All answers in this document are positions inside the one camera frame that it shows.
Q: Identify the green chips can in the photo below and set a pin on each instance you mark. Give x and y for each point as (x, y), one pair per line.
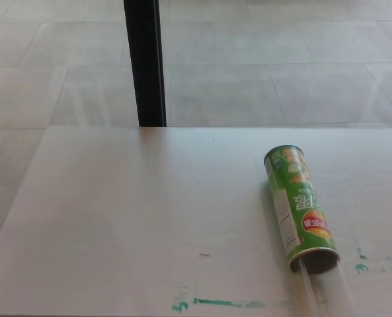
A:
(293, 204)

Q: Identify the black vertical window frame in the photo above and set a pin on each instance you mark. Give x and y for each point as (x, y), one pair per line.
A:
(147, 66)

